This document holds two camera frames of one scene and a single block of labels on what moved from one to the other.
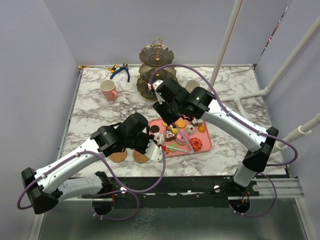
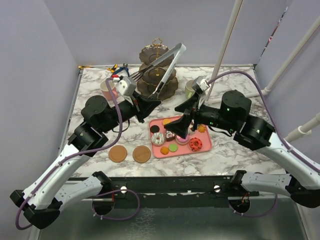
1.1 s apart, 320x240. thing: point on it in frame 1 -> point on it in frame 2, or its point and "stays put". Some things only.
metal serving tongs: x=191 y=152 -> x=180 y=47
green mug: x=191 y=84 stays put
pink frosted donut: x=180 y=139 stays put
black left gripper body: x=139 y=144 -> x=129 y=111
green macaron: x=173 y=145 stays put
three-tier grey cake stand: x=151 y=57 stays put
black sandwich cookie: x=154 y=129 stays put
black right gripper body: x=169 y=113 -> x=206 y=114
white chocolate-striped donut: x=160 y=137 stays put
